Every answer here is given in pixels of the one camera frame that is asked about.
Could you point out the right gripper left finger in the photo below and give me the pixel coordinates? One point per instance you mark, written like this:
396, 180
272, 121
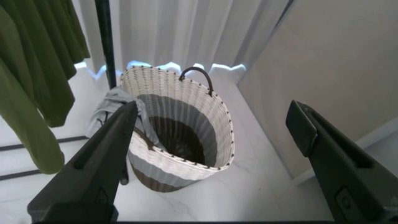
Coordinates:
87, 174

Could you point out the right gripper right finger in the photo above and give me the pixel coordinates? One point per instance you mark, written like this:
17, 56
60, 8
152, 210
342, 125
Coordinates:
348, 177

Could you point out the green long-sleeved shirt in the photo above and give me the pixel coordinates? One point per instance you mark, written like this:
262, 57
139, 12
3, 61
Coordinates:
31, 77

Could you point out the white laundry basket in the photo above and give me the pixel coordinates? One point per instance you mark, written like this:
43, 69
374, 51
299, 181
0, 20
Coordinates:
186, 93

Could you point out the black clothes rack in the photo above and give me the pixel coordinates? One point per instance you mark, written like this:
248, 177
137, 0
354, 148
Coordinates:
105, 40

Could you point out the pale grey shorts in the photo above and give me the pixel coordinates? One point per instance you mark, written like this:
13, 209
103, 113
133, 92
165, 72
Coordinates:
115, 102

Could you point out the white curtain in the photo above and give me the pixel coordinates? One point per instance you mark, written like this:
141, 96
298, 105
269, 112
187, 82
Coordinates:
174, 31

